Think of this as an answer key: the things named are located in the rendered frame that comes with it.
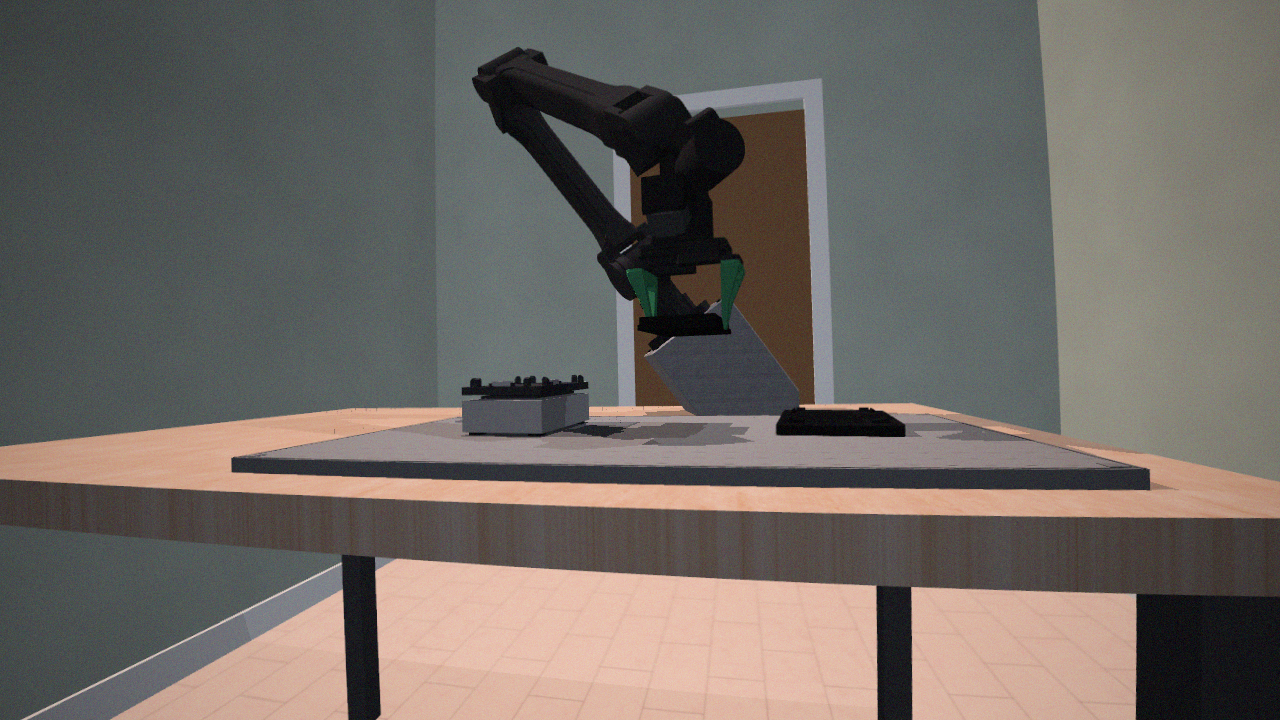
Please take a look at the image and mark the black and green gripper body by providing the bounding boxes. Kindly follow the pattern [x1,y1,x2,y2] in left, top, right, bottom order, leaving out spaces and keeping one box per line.
[631,237,742,277]

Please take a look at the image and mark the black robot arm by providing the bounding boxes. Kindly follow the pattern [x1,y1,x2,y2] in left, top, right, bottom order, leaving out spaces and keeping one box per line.
[472,47,745,301]

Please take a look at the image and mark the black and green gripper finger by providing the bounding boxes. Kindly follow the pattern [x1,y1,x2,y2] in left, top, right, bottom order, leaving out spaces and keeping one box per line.
[721,259,745,331]
[626,268,658,316]

